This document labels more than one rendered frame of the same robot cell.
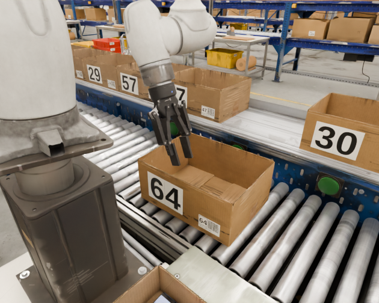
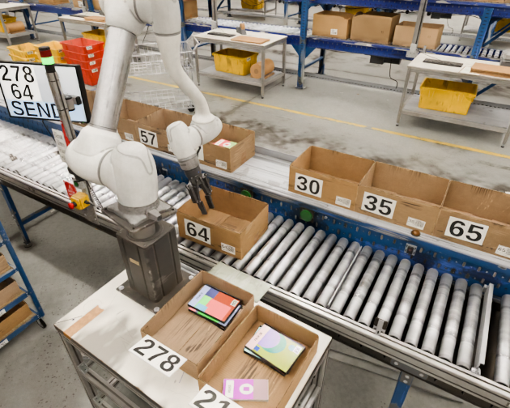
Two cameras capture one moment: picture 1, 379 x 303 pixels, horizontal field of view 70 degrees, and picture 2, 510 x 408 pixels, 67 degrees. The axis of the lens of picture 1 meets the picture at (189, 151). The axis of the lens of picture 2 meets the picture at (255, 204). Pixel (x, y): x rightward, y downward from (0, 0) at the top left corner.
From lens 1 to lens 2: 1.07 m
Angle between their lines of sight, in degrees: 9
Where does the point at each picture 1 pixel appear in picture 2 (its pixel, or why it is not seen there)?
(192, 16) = (206, 125)
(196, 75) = not seen: hidden behind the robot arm
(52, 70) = (153, 184)
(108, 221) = (173, 249)
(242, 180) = (250, 217)
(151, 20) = (184, 135)
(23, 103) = (143, 200)
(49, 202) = (150, 241)
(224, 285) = (239, 279)
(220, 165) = (233, 207)
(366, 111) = (334, 159)
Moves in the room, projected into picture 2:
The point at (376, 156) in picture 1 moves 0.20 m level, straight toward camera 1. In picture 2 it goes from (330, 194) to (316, 214)
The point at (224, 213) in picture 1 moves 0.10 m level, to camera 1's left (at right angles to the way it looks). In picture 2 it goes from (236, 240) to (215, 241)
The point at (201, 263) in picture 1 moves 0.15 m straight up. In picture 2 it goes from (225, 269) to (223, 246)
